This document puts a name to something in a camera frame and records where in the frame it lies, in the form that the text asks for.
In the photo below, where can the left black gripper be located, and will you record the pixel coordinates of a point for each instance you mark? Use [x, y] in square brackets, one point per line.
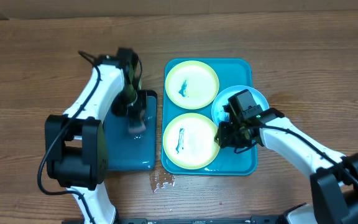
[119, 109]

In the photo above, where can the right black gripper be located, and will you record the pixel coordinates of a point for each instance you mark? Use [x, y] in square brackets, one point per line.
[225, 140]

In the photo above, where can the green scrubbing sponge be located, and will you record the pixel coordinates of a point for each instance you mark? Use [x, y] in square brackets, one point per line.
[136, 126]

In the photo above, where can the light blue plate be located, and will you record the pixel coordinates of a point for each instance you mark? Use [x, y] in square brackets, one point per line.
[259, 96]

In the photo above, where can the yellow-green plate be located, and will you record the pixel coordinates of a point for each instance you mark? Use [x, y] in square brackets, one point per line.
[188, 141]
[192, 84]

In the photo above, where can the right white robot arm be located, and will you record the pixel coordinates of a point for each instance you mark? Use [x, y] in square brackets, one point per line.
[333, 176]

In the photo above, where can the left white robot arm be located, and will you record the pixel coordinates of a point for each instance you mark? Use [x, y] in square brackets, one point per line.
[76, 153]

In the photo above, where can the black water tray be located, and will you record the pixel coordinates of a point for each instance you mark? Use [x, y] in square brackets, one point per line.
[128, 152]

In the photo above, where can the teal plastic serving tray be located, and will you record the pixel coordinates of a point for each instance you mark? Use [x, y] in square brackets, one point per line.
[234, 75]

